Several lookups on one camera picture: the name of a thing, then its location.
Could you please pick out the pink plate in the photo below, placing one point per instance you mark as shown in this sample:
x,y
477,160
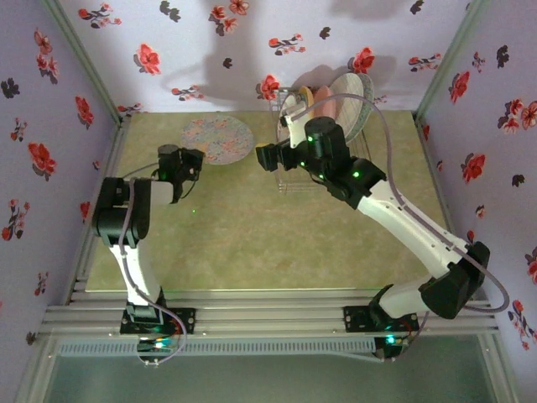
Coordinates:
x,y
325,103

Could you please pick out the yellow plate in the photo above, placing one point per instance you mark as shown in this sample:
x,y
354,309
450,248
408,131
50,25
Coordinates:
x,y
306,97

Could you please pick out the white grid pattern plate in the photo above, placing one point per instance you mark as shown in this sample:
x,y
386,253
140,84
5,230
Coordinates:
x,y
348,94

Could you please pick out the colourful speckled plate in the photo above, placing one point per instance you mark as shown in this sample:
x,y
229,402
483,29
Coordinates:
x,y
369,94
218,134

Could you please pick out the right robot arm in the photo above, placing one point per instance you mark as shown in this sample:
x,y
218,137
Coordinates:
x,y
419,231

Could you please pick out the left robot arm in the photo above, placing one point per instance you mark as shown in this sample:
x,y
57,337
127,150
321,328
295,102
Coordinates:
x,y
136,273

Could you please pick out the white sunburst pattern plate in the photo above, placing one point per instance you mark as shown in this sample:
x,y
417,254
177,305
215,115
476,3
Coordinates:
x,y
289,105

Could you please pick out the small lit circuit board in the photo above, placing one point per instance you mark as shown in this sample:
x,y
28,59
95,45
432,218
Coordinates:
x,y
390,340
157,345

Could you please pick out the aluminium side rail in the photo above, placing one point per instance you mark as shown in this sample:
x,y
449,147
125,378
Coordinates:
x,y
438,176
81,273

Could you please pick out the aluminium corner post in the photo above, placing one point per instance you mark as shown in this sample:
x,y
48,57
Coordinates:
x,y
89,63
445,63

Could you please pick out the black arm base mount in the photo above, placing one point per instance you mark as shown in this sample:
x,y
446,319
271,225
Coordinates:
x,y
186,321
354,319

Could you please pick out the aluminium frame rails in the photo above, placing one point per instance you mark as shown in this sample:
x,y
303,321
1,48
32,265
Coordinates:
x,y
268,310

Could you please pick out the aluminium frame leg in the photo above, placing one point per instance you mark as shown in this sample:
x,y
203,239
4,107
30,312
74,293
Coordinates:
x,y
38,369
497,369

